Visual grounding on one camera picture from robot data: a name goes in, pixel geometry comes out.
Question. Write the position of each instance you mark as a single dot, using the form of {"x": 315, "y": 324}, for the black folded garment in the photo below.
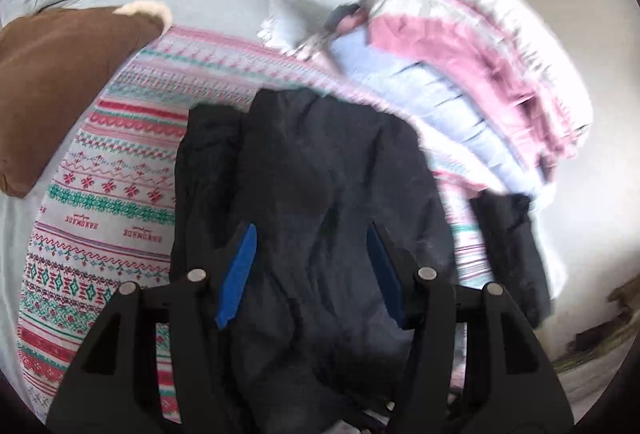
{"x": 512, "y": 251}

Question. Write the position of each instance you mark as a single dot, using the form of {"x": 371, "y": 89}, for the olive cloth on floor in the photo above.
{"x": 598, "y": 341}

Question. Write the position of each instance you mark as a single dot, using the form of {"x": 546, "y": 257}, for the patterned nordic blanket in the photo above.
{"x": 108, "y": 213}

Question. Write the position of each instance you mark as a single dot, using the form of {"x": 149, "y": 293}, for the pink velvet blanket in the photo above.
{"x": 466, "y": 44}

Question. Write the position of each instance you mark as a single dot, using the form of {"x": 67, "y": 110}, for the grey bed cover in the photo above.
{"x": 240, "y": 18}

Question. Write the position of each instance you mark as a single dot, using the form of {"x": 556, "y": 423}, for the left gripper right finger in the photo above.
{"x": 475, "y": 365}

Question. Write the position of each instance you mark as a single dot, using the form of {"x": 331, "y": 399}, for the brown folded fleece garment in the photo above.
{"x": 53, "y": 64}

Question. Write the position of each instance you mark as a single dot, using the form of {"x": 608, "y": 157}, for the black quilted puffer jacket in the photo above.
{"x": 312, "y": 339}

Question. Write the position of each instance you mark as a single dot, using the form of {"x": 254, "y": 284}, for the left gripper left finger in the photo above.
{"x": 149, "y": 364}

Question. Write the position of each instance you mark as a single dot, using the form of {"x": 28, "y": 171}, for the light blue duvet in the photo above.
{"x": 431, "y": 96}

